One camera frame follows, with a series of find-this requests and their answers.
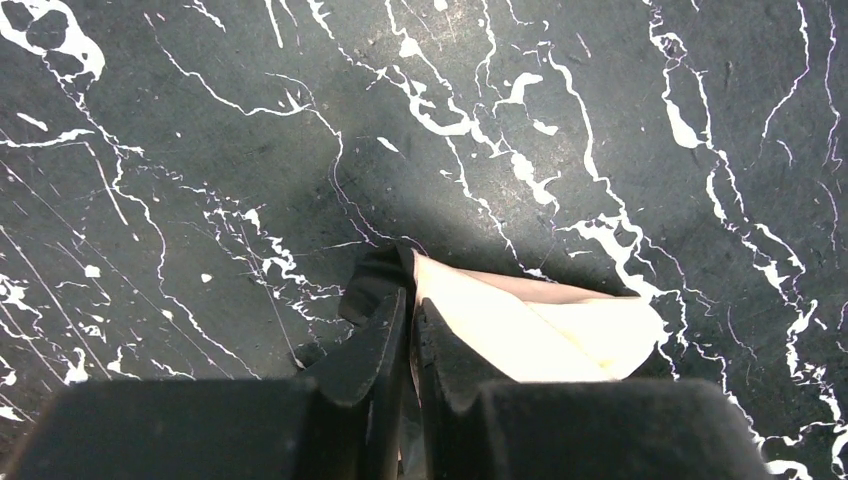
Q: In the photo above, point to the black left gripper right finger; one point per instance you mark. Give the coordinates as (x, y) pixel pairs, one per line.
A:
(478, 424)

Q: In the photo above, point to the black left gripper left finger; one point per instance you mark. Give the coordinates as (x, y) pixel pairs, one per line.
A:
(338, 419)

